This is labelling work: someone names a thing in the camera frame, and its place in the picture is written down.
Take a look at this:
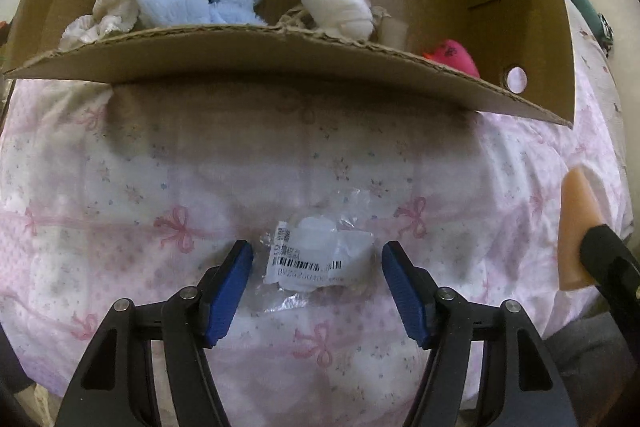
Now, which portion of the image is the beige lace scrunchie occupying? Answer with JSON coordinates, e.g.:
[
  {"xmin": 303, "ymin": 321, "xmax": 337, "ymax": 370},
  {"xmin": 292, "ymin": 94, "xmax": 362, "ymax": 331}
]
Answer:
[{"xmin": 277, "ymin": 3, "xmax": 318, "ymax": 30}]

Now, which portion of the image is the teal headboard cushion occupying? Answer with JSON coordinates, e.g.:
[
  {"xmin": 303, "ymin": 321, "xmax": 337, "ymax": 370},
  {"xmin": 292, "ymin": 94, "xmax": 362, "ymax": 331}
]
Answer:
[{"xmin": 570, "ymin": 0, "xmax": 614, "ymax": 56}]

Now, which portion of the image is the beige small sock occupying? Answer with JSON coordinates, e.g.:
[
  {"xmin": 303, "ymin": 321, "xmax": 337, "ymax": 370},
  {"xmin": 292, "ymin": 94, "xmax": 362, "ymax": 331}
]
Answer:
[{"xmin": 371, "ymin": 6, "xmax": 408, "ymax": 51}]

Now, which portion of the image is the clear plastic labelled bag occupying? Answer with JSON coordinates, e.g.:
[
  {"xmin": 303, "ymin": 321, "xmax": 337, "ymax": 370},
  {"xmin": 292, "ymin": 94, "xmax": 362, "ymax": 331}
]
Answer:
[{"xmin": 254, "ymin": 187, "xmax": 378, "ymax": 312}]

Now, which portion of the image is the pink patterned quilt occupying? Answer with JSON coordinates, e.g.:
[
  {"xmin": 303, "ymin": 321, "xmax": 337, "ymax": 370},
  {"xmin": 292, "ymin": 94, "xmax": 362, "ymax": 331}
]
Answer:
[{"xmin": 1, "ymin": 12, "xmax": 634, "ymax": 426}]

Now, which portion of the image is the cream white scrunchie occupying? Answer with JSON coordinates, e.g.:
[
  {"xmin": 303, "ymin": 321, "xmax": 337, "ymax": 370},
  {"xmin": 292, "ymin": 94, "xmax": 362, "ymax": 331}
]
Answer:
[{"xmin": 58, "ymin": 0, "xmax": 139, "ymax": 51}]

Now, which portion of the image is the brown cardboard box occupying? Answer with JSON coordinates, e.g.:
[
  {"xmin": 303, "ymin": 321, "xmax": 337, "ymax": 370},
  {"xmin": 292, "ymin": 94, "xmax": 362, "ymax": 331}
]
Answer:
[{"xmin": 3, "ymin": 0, "xmax": 575, "ymax": 126}]

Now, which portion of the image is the pink rubber toy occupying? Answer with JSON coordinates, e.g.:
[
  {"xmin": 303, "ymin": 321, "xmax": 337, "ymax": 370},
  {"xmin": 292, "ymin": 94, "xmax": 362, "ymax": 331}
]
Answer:
[{"xmin": 423, "ymin": 39, "xmax": 480, "ymax": 78}]

